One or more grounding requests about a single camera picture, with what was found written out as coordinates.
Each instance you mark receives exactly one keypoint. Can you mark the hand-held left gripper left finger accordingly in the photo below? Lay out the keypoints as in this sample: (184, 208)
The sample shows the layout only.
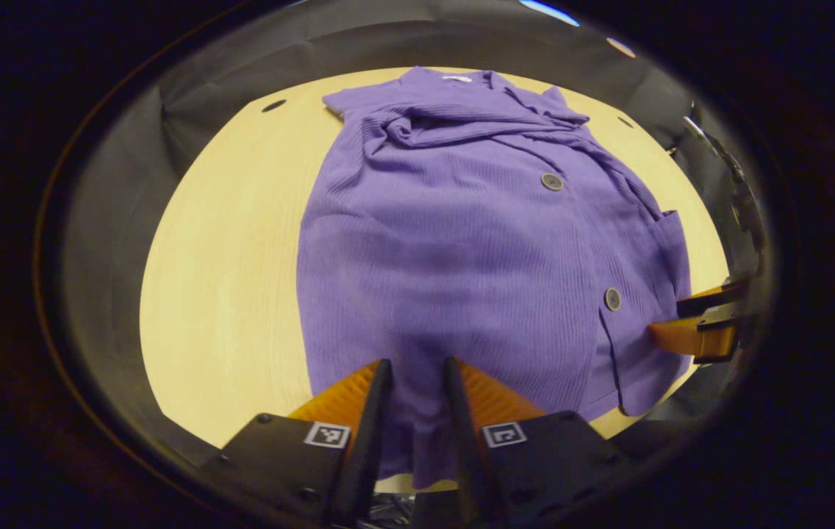
(366, 455)

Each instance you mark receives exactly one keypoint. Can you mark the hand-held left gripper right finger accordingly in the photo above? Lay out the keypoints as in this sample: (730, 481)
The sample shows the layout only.
(465, 455)

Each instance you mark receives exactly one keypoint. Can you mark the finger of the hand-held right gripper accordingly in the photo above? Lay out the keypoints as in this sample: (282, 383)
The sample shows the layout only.
(711, 297)
(689, 336)

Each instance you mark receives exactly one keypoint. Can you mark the purple knit cardigan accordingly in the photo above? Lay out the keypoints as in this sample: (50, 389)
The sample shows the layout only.
(461, 257)

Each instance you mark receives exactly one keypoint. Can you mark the black backdrop cloth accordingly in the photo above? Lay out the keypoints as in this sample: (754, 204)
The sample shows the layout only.
(123, 184)

